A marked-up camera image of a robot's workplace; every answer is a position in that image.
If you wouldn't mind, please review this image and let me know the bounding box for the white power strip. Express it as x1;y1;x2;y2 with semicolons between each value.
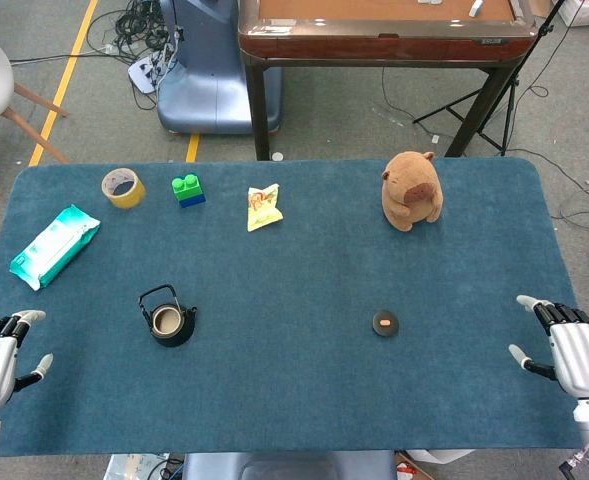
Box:
127;54;168;95

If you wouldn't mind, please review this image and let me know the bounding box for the white box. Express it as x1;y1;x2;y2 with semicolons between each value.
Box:
556;0;589;27

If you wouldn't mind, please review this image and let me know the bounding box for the black cast iron teapot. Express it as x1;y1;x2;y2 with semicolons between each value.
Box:
137;283;199;349

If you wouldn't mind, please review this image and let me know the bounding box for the brown capybara plush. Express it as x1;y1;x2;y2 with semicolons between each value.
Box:
380;150;445;232

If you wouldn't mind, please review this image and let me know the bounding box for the teal wet wipes pack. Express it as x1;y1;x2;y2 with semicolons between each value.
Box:
8;203;102;292

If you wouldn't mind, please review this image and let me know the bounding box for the black cable bundle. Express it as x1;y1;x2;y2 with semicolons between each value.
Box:
86;0;185;111

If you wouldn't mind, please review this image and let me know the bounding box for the blue table mat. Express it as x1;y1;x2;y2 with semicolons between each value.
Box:
0;158;589;457

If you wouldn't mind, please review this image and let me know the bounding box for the clear plastic package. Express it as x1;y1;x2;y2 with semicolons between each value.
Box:
106;453;171;480

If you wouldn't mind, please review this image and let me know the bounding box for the green and blue toy block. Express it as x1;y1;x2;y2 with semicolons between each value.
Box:
170;172;207;209

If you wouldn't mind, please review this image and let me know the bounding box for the yellow tape roll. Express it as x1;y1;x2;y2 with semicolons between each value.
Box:
100;167;147;210

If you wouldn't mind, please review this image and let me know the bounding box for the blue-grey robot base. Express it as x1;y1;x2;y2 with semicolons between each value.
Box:
156;0;283;135

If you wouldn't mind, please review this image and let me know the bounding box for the small black round disc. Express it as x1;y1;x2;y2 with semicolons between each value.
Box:
371;309;401;339

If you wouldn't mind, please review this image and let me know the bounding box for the blue own robot base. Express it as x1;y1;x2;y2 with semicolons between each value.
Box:
181;451;398;480

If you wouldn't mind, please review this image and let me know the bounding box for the brown mahjong table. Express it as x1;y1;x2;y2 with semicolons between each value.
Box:
237;0;540;161

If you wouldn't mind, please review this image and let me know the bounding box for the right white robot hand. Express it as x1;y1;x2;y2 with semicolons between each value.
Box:
508;294;589;400

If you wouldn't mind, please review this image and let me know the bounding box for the black tripod stand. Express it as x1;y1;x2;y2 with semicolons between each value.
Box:
412;0;568;157

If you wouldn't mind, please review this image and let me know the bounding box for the yellow snack bag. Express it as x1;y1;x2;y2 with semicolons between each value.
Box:
246;183;284;233

